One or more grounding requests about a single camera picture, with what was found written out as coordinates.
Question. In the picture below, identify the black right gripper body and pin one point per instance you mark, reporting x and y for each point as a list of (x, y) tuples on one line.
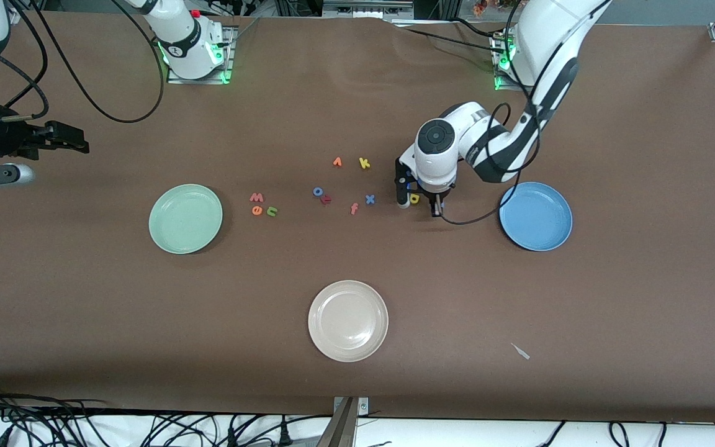
[(11, 138)]

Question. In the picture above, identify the pink foam letter w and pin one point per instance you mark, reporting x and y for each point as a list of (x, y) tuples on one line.
[(257, 198)]

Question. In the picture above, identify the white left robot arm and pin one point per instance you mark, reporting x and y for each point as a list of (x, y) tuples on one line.
[(438, 164)]

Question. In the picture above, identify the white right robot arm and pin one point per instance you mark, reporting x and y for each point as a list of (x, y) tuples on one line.
[(187, 43)]

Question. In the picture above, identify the blue plate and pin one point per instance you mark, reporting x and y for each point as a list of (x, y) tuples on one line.
[(535, 216)]

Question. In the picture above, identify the brown table cover sheet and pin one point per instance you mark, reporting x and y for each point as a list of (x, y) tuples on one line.
[(457, 298)]

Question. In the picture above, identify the beige plate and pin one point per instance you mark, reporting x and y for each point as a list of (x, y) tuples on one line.
[(348, 321)]

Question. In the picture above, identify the light green plate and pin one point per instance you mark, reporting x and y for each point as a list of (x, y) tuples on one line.
[(185, 218)]

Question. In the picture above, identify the small white tape scrap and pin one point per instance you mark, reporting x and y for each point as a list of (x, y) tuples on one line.
[(521, 351)]

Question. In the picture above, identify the small orange brown object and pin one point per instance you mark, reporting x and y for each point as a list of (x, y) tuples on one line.
[(480, 6)]

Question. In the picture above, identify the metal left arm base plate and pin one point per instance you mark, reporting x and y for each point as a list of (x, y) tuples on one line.
[(500, 85)]

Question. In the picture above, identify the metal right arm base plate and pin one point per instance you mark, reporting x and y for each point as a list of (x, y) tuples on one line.
[(228, 37)]

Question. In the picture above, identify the metal frame behind table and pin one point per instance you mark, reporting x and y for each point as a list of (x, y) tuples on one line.
[(364, 9)]

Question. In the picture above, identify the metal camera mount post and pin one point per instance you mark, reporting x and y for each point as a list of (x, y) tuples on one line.
[(345, 428)]

